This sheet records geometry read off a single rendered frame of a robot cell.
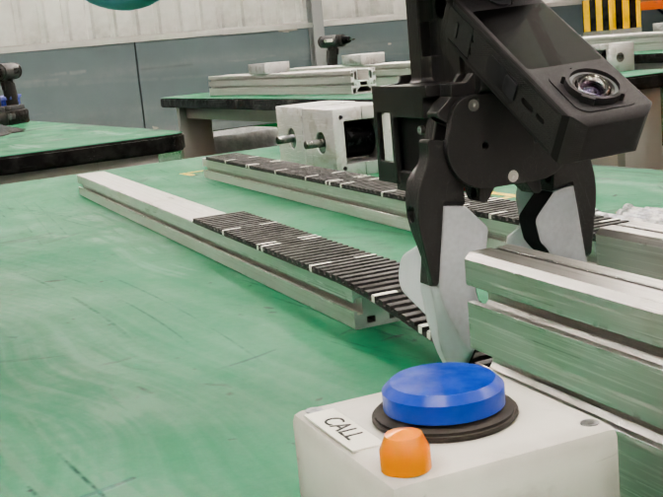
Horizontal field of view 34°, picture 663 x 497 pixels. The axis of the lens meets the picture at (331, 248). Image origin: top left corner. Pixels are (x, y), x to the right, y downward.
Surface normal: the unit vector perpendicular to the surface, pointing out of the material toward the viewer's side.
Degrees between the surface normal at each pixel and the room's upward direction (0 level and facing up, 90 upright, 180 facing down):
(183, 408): 0
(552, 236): 90
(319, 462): 90
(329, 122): 90
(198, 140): 90
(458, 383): 3
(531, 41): 32
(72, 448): 0
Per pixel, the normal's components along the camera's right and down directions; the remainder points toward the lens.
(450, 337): -0.22, 0.49
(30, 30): 0.48, 0.12
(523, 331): -0.91, 0.16
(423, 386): -0.12, -0.97
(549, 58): 0.09, -0.75
